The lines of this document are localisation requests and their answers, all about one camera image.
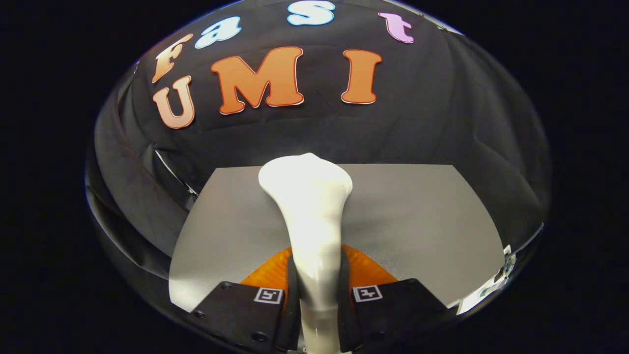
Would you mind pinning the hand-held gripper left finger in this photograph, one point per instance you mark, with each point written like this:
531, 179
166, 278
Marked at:
236, 314

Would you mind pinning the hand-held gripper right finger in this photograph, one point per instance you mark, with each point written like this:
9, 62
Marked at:
398, 314

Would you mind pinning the white side table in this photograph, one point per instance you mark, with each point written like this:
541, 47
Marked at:
484, 292

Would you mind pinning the grey cabinet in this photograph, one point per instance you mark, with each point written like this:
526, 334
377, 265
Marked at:
413, 221

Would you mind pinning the white garment steamer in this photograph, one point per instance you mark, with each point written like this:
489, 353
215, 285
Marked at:
309, 206

